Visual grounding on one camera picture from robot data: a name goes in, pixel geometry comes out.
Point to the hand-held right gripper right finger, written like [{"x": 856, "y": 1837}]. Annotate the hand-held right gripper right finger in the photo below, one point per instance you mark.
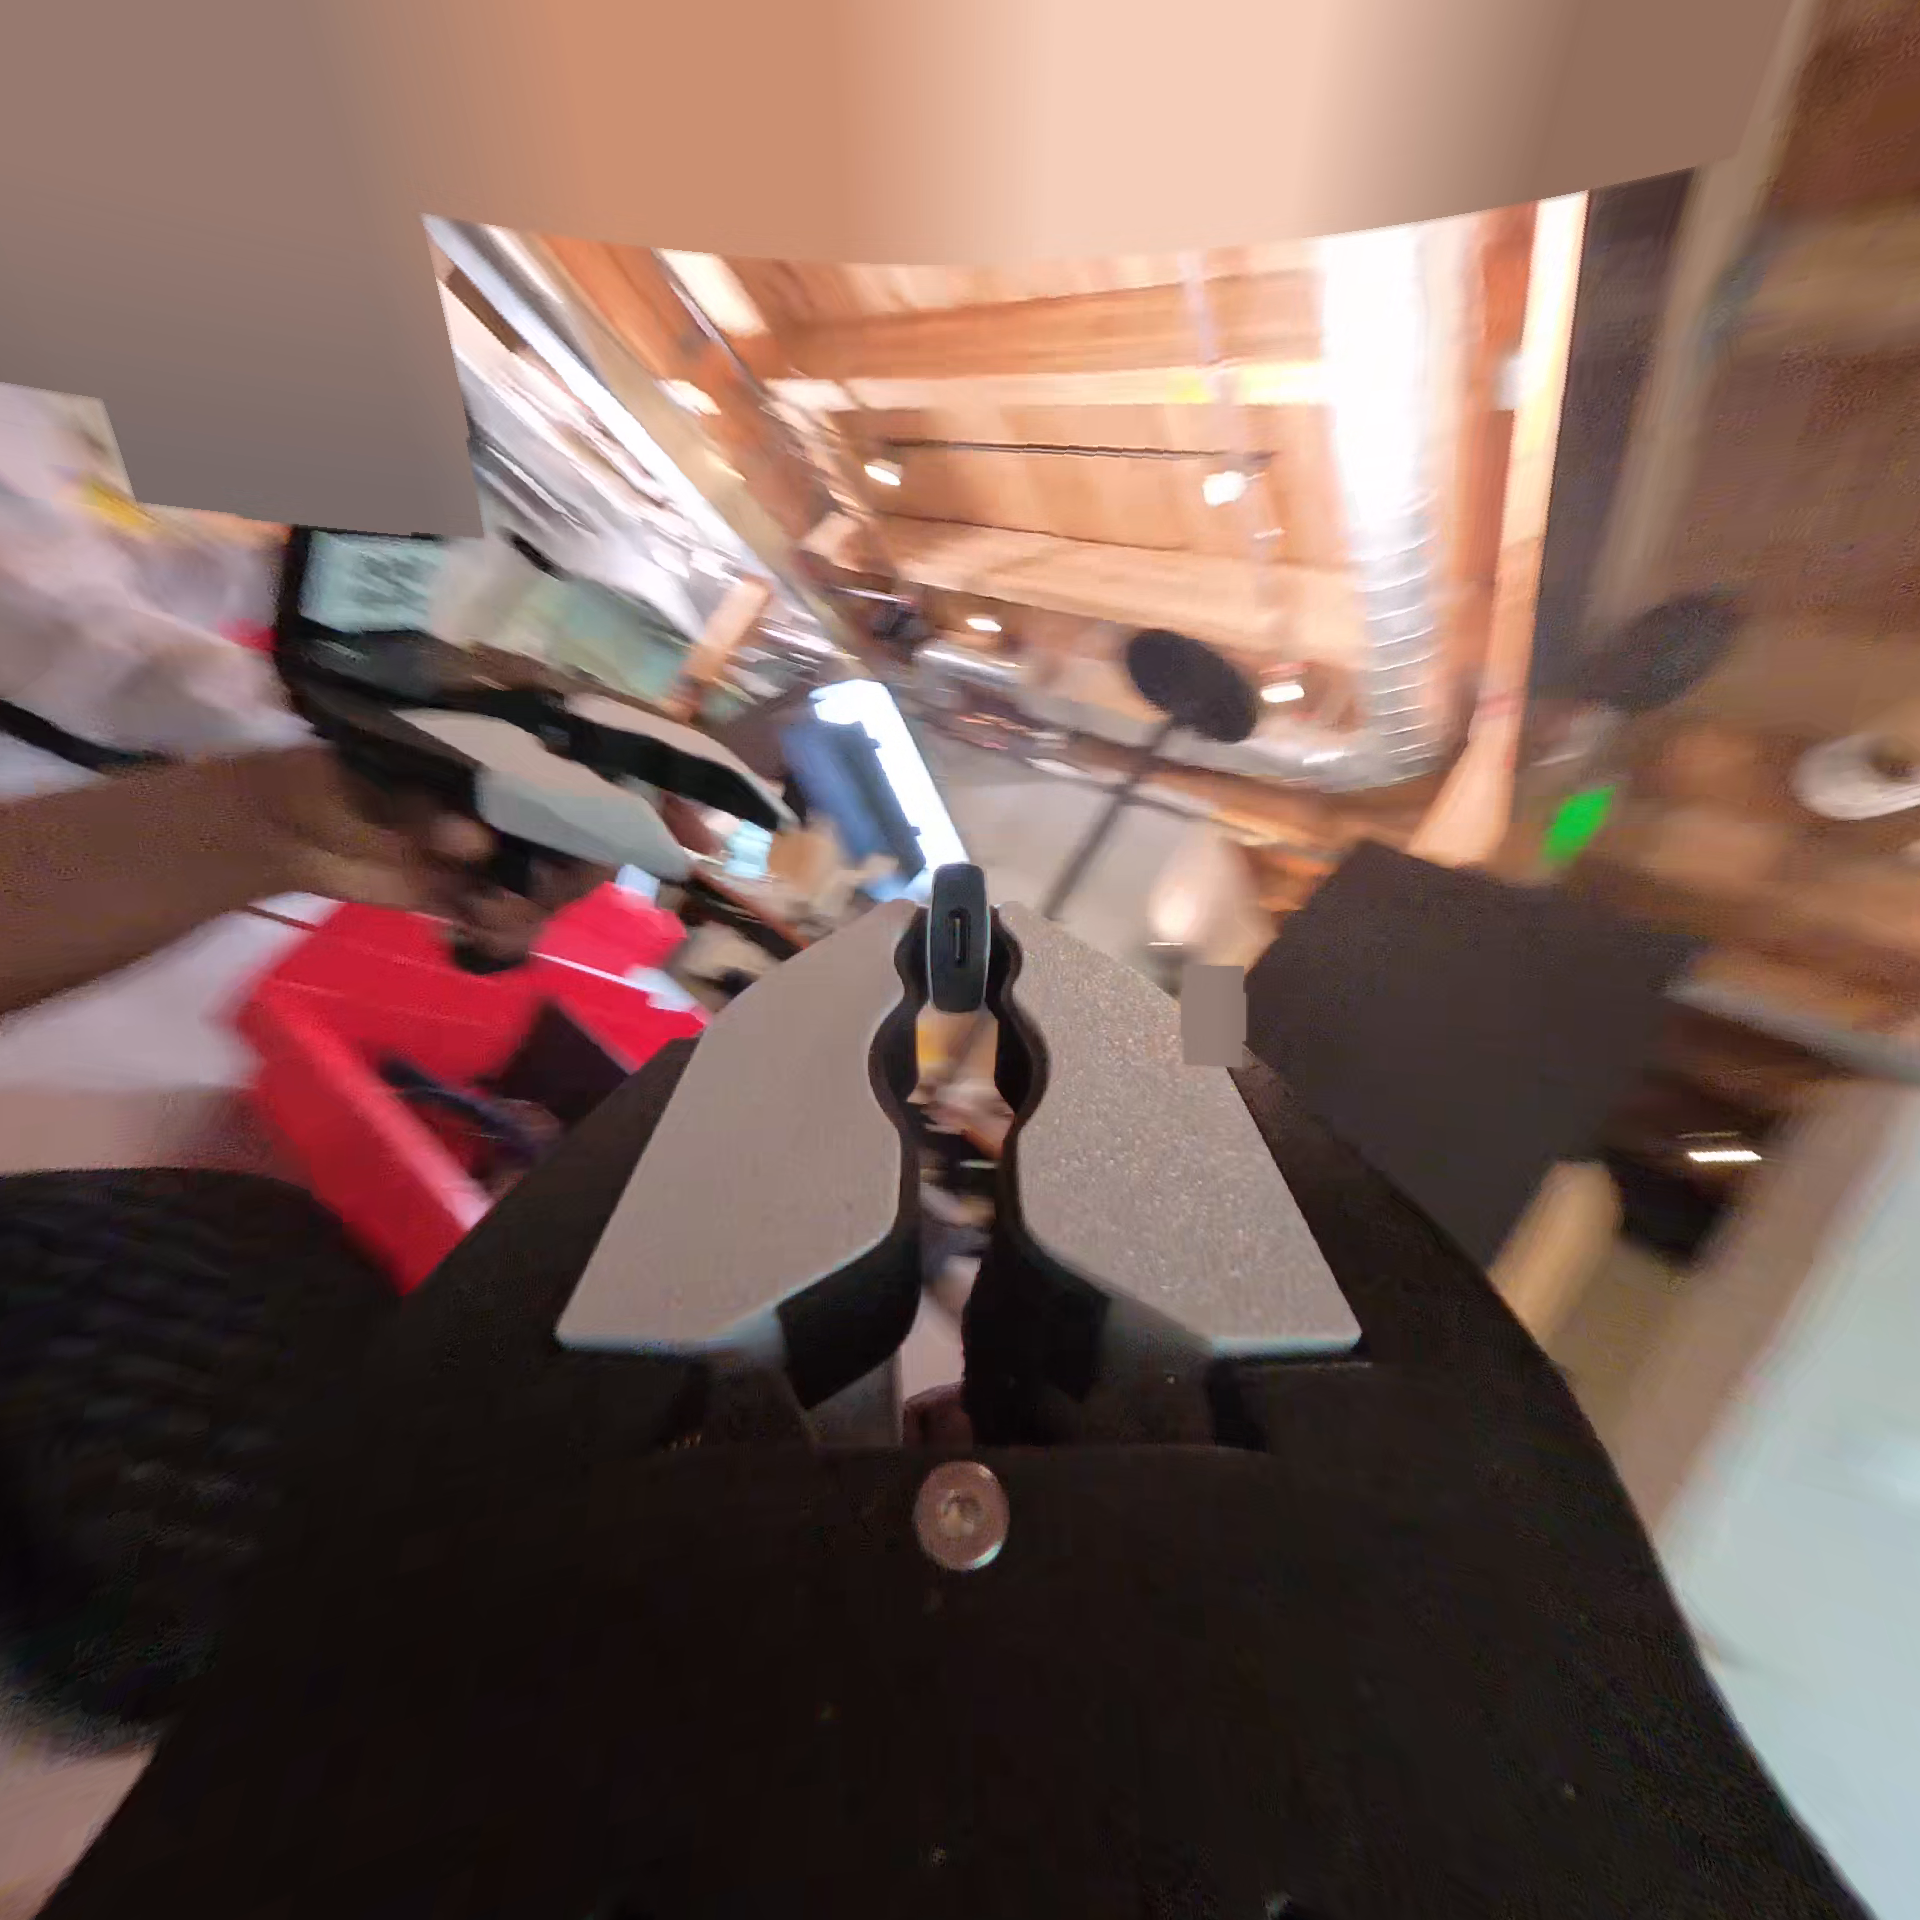
[{"x": 1171, "y": 1171}]

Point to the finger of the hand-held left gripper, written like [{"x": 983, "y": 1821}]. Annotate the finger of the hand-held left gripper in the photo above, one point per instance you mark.
[
  {"x": 570, "y": 811},
  {"x": 668, "y": 740}
]

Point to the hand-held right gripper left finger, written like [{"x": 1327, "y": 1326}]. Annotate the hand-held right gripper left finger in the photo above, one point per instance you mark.
[{"x": 751, "y": 1171}]

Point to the grey usb hub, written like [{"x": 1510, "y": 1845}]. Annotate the grey usb hub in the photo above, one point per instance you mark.
[{"x": 961, "y": 961}]

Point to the large red plastic bin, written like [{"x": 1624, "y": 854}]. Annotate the large red plastic bin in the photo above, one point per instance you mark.
[{"x": 346, "y": 1110}]

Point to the person's left forearm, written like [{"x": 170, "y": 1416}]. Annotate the person's left forearm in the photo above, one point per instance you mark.
[{"x": 182, "y": 870}]

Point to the black bin divider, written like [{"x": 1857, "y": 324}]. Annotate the black bin divider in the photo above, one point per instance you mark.
[{"x": 562, "y": 1065}]

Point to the black panel with wooden rim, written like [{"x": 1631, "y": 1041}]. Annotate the black panel with wooden rim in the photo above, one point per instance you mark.
[{"x": 1454, "y": 1037}]

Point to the black round stand lamp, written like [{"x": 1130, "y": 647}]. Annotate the black round stand lamp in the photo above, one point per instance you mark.
[
  {"x": 1665, "y": 647},
  {"x": 1194, "y": 681}
]

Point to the green exit sign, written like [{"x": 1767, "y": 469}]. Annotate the green exit sign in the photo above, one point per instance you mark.
[{"x": 1577, "y": 825}]

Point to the white round ceiling fixture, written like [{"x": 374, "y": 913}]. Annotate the white round ceiling fixture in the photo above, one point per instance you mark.
[{"x": 1860, "y": 774}]

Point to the silver ventilation duct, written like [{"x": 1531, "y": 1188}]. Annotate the silver ventilation duct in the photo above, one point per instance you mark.
[{"x": 1401, "y": 630}]

